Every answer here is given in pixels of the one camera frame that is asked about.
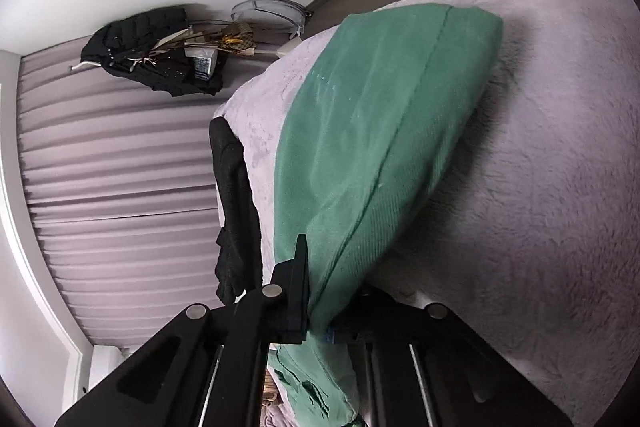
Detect black clothes on rack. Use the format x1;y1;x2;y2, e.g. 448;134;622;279
81;6;223;98

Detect patterned brown bag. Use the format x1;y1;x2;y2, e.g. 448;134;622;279
222;22;256;56

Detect lilac fleece blanket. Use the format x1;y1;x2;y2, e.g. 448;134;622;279
212;0;640;427

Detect green pants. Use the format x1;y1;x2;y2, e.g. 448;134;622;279
265;2;505;427

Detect grey round fan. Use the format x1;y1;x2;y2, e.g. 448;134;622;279
231;0;308;38

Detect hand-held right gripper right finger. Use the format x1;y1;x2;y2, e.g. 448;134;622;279
324;286;574;427

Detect black garment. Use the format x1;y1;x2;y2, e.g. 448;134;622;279
209;117;264;305

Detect grey pleated curtain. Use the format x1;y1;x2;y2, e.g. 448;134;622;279
17;34;281;348

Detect blue and white box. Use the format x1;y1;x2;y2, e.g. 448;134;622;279
185;47;219;80

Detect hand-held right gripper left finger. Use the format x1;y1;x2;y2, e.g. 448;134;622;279
54;234;309;427

